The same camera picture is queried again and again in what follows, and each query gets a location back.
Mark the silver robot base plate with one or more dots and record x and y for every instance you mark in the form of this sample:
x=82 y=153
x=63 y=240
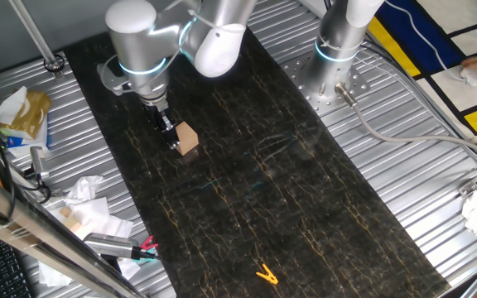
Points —
x=296 y=72

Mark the aluminium pole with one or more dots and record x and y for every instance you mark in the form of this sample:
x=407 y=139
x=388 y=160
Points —
x=35 y=39

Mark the white power strip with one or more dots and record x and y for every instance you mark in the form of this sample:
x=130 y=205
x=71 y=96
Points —
x=473 y=78

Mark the tiny wooden block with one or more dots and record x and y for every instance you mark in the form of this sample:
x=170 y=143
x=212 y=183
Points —
x=66 y=212

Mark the blue and white tissue pack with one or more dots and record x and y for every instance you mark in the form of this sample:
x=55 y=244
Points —
x=23 y=142

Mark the aluminium frame beam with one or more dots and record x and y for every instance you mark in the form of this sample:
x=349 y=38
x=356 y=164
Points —
x=15 y=223

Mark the small silver camera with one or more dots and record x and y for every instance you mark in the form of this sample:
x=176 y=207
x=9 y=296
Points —
x=39 y=161

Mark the yellow clothespin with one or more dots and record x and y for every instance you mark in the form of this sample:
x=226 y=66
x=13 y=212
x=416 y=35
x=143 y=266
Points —
x=268 y=276

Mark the black marble pattern mat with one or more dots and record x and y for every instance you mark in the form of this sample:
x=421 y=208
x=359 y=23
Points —
x=263 y=186

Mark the crumpled white tissue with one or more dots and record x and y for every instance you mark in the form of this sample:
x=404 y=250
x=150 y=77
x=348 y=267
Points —
x=83 y=188

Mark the white paper sheet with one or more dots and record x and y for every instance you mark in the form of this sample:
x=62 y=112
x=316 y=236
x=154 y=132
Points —
x=97 y=219

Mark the small wooden block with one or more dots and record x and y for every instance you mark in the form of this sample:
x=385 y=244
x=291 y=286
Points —
x=73 y=224

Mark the red clip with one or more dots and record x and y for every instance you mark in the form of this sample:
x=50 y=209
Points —
x=147 y=243

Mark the colour block pattern cloth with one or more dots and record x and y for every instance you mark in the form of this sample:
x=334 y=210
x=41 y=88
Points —
x=420 y=45

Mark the white tissue sheet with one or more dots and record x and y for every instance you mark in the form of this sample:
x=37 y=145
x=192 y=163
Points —
x=11 y=107

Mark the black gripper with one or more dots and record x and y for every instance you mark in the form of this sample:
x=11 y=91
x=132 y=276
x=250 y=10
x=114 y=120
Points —
x=157 y=118

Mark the light wooden cube block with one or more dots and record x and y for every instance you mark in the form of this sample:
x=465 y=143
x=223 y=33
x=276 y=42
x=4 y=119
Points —
x=188 y=140

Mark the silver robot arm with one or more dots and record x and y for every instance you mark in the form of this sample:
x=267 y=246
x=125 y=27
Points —
x=139 y=45

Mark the teal clip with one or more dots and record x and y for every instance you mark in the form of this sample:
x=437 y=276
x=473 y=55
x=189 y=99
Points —
x=152 y=247

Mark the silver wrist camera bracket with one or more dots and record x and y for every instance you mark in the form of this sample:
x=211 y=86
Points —
x=114 y=85

